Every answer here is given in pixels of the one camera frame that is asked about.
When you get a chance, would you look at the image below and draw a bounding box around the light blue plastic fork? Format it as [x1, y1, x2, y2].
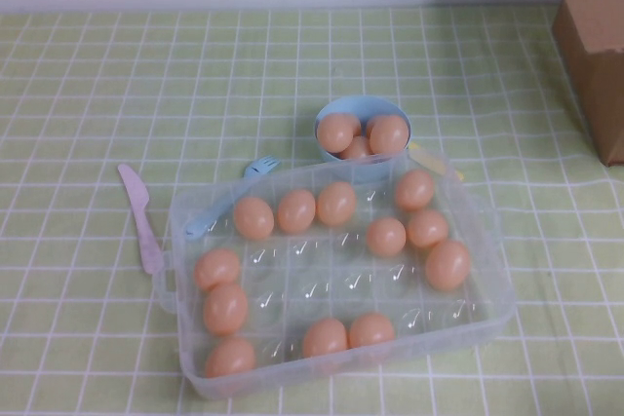
[183, 154, 280, 241]

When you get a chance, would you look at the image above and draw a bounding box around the transparent plastic egg box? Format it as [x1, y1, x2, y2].
[154, 148, 518, 397]

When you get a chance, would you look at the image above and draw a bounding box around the yellow plastic utensil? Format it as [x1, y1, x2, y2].
[407, 140, 464, 178]

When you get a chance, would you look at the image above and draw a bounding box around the green grid tablecloth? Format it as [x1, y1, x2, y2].
[0, 2, 624, 416]

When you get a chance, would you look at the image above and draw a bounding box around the light blue bowl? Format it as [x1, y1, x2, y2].
[313, 95, 415, 184]

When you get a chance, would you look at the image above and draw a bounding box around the pink plastic knife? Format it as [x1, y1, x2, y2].
[116, 164, 162, 275]

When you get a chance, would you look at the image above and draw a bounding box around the brown cardboard box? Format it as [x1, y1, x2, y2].
[543, 0, 624, 168]

